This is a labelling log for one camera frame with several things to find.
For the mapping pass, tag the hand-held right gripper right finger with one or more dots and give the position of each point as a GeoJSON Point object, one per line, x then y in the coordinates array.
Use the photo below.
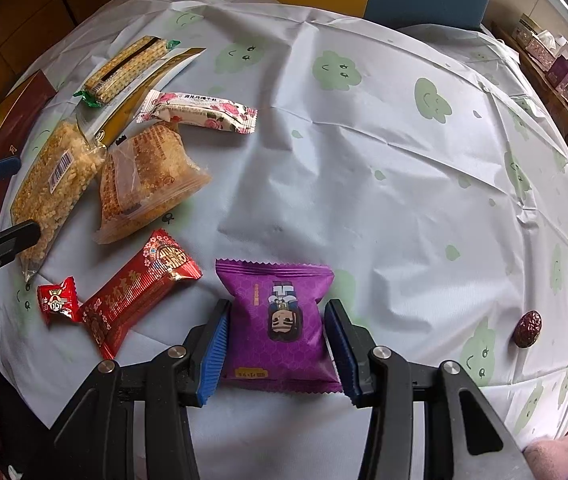
{"type": "Point", "coordinates": [336, 350]}

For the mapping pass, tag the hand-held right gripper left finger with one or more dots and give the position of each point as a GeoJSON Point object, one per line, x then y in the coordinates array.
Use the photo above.
{"type": "Point", "coordinates": [216, 350]}

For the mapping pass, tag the clear puffed rice packet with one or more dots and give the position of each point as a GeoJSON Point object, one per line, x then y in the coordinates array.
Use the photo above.
{"type": "Point", "coordinates": [49, 195]}

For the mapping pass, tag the purple snack packet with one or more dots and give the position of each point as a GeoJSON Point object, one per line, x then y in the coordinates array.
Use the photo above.
{"type": "Point", "coordinates": [274, 320]}

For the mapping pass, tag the gold-lined tin box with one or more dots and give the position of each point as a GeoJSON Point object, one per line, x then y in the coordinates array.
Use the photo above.
{"type": "Point", "coordinates": [24, 100]}

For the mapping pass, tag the small red candy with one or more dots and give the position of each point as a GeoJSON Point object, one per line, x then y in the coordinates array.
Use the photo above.
{"type": "Point", "coordinates": [58, 302]}

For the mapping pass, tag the long red snack packet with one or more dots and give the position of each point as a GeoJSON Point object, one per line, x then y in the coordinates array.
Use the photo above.
{"type": "Point", "coordinates": [134, 295]}

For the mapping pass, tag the orange grid snack packet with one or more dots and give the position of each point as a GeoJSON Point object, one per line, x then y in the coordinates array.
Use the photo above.
{"type": "Point", "coordinates": [149, 180]}

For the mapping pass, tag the sesame bar packet green ends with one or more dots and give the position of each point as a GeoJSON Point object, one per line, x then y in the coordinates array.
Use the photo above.
{"type": "Point", "coordinates": [124, 65]}

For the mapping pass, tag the white pink flower packet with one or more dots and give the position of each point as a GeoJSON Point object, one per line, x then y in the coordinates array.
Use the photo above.
{"type": "Point", "coordinates": [196, 110]}

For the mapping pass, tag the clear gold-edged packet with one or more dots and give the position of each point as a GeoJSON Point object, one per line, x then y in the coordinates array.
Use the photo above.
{"type": "Point", "coordinates": [176, 62]}

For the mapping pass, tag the cloud print tablecloth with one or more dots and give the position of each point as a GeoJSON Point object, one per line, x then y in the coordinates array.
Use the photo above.
{"type": "Point", "coordinates": [364, 185]}

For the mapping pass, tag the red date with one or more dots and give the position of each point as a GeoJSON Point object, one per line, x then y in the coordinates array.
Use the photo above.
{"type": "Point", "coordinates": [529, 329]}

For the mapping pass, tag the pink cloth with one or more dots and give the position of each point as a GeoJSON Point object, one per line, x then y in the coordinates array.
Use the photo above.
{"type": "Point", "coordinates": [564, 460]}

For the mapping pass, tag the wooden side table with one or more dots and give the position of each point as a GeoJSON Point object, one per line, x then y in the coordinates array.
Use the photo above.
{"type": "Point", "coordinates": [559, 110]}

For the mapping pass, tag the purple box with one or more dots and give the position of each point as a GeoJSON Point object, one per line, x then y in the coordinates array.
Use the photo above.
{"type": "Point", "coordinates": [563, 72]}

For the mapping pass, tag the pink patterned box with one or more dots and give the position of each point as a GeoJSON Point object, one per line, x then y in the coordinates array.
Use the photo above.
{"type": "Point", "coordinates": [531, 47]}

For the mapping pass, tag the white tissue box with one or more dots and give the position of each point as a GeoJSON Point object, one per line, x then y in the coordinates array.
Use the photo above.
{"type": "Point", "coordinates": [554, 42]}

